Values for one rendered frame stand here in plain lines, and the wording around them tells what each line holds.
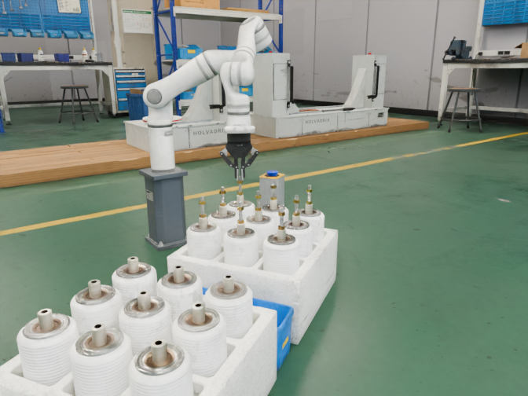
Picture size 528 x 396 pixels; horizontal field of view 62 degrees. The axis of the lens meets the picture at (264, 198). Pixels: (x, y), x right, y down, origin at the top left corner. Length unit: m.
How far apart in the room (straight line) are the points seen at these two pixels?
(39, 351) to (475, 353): 0.98
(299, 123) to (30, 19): 4.36
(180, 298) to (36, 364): 0.27
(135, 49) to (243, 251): 6.64
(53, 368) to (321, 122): 3.63
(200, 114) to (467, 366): 2.89
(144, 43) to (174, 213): 6.10
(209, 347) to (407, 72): 6.37
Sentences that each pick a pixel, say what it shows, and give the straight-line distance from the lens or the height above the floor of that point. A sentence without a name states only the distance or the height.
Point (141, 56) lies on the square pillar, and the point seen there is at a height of 0.86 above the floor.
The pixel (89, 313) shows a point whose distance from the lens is 0.92.
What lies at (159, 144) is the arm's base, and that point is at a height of 0.41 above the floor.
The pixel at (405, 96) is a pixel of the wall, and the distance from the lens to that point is 6.94.
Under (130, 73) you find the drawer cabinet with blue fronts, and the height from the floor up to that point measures 0.61.
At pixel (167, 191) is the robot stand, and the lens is 1.70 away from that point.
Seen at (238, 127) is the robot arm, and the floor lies 0.51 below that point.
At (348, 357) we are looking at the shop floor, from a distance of 1.16.
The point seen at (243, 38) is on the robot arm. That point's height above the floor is 0.78.
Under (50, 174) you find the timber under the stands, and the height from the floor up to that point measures 0.05.
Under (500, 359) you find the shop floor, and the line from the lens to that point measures 1.27.
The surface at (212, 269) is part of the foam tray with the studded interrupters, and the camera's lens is 1.19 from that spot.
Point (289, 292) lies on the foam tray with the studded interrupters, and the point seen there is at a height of 0.15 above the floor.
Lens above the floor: 0.68
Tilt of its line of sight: 17 degrees down
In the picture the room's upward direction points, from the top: straight up
